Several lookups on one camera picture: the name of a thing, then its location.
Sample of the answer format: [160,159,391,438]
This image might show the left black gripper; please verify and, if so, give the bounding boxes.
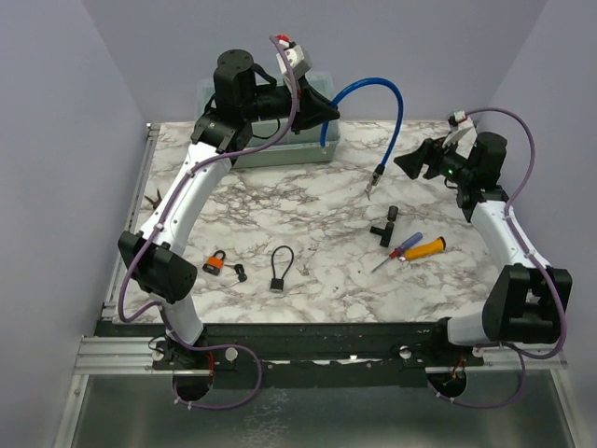
[241,72,339,134]

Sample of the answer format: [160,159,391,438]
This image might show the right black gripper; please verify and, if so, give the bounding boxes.
[396,133,476,187]

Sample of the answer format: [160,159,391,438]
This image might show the blue cable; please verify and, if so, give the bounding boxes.
[319,77,405,202]

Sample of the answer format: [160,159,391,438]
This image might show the clear green plastic storage box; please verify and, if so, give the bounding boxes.
[195,70,340,169]

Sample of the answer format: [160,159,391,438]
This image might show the small black keys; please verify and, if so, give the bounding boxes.
[227,263,248,284]

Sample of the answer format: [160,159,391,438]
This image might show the thin black cable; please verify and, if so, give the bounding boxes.
[268,245,296,295]

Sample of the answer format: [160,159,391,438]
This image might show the orange padlock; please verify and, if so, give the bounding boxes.
[202,250,227,276]

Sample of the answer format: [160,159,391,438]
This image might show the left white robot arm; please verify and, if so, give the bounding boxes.
[118,39,340,369]

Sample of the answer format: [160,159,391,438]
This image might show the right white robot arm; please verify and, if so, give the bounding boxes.
[394,132,572,366]

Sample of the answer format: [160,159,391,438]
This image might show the blue red screwdriver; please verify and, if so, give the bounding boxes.
[370,232,423,273]

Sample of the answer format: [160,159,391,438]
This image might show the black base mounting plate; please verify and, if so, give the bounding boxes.
[94,321,483,391]

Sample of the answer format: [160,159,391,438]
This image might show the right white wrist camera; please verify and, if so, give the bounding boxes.
[442,110,476,147]

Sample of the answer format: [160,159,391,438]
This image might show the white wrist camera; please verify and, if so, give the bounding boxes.
[276,35,312,87]
[442,110,476,147]

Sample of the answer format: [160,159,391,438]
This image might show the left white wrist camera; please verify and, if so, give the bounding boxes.
[276,35,312,87]

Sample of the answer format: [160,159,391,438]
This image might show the orange handled tool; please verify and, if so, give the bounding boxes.
[402,237,446,261]

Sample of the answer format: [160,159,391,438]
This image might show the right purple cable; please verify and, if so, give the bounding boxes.
[451,106,568,410]

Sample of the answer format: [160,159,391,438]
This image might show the purple cable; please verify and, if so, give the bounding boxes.
[451,106,568,410]
[116,34,301,412]

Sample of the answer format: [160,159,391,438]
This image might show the yellow handled pliers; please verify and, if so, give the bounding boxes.
[144,189,162,210]

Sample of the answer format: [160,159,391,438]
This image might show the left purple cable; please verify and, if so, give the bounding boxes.
[116,34,301,412]

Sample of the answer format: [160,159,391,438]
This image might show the aluminium rail frame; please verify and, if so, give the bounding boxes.
[58,121,584,447]

